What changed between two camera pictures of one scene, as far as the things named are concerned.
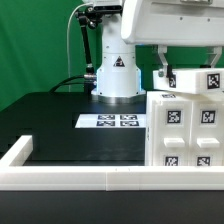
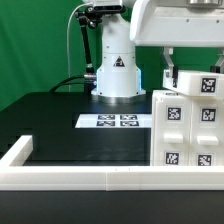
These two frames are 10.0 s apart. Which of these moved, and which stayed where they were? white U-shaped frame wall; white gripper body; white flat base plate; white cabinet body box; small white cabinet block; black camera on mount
Moved: small white cabinet block; white cabinet body box
Stayed: white gripper body; white flat base plate; white U-shaped frame wall; black camera on mount
